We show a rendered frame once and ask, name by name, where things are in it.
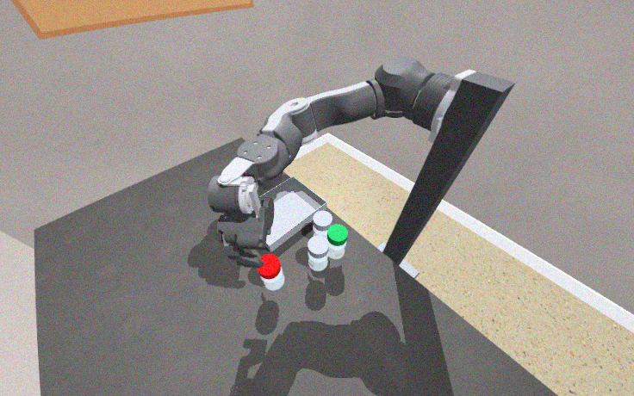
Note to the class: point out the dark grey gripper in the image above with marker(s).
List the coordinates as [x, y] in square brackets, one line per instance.
[247, 230]

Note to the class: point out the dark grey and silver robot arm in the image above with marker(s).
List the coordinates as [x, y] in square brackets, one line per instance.
[399, 83]

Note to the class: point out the clear bottle with green cap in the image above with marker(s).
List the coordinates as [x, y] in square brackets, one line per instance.
[336, 236]

